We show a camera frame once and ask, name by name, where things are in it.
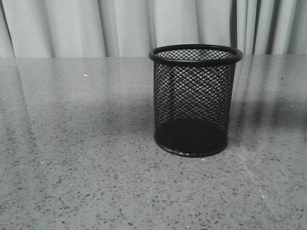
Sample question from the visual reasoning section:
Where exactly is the grey pleated curtain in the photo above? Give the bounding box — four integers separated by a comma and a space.
0, 0, 307, 58

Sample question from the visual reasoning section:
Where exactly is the black metal mesh pen cup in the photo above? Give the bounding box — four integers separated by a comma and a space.
149, 44, 243, 157

